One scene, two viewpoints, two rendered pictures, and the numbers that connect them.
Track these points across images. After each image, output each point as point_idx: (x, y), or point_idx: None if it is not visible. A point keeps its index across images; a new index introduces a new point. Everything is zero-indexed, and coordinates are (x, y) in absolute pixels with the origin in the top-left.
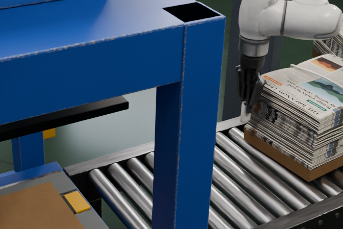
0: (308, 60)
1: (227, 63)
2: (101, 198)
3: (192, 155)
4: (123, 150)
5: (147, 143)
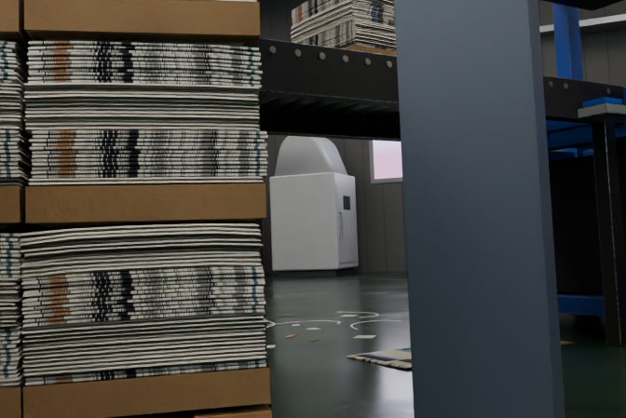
0: None
1: (539, 31)
2: (591, 124)
3: None
4: (579, 80)
5: (560, 77)
